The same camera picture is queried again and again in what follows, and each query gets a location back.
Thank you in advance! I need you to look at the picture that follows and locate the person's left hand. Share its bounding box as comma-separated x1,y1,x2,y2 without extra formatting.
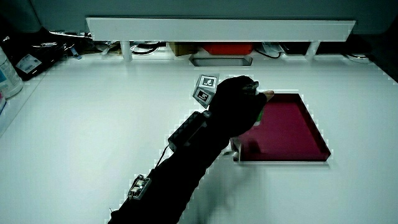
192,73,275,138

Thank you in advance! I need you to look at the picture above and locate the black forearm sensor pack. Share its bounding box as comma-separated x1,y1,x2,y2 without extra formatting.
167,110,212,152

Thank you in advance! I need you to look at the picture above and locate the person's left forearm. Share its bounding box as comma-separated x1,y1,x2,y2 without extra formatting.
107,119,231,224

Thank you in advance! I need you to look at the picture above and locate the grey rectangular desk grommet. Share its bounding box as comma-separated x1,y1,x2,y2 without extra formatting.
188,55,253,67

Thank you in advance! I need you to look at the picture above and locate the dark red tray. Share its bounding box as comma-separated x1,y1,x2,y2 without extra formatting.
230,92,332,162

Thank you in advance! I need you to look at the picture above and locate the red box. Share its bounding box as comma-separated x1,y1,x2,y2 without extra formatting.
202,43,254,56

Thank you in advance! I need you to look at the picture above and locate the brown cardboard box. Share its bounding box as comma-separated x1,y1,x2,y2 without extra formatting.
169,42,200,57

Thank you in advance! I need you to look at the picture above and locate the white desk shelf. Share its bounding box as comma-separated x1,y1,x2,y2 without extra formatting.
86,17,356,62

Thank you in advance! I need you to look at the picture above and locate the small grey connector module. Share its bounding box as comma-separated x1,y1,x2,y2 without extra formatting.
127,174,152,200

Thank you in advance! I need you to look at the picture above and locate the black bag with white label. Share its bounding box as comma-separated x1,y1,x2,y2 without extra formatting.
1,29,77,82

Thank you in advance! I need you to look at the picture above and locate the white plastic bottle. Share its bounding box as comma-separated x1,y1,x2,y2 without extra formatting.
0,46,24,100

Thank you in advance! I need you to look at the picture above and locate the thin black sensor cable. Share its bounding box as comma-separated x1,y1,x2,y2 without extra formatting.
154,144,170,170

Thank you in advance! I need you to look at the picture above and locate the black coiled cable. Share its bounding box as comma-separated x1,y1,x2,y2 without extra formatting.
130,42,161,55

